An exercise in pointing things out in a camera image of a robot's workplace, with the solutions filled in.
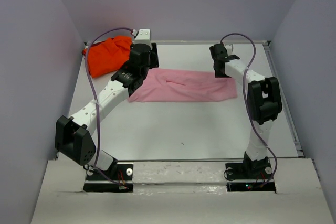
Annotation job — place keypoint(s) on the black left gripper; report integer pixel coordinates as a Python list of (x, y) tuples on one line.
[(154, 56)]

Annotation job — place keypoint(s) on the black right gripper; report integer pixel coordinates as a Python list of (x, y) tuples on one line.
[(221, 75)]

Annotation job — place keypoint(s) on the pink t shirt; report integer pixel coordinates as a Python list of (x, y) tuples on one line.
[(169, 85)]

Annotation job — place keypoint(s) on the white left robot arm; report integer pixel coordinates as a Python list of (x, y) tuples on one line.
[(74, 134)]

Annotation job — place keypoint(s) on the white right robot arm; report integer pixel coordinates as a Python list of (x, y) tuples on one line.
[(263, 104)]

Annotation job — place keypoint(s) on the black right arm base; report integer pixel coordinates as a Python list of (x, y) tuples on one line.
[(239, 180)]

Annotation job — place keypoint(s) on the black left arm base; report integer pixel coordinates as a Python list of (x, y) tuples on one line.
[(120, 182)]

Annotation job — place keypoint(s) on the orange t shirt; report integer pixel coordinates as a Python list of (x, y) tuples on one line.
[(108, 56)]

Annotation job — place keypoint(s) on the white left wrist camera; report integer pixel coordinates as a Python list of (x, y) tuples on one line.
[(142, 36)]

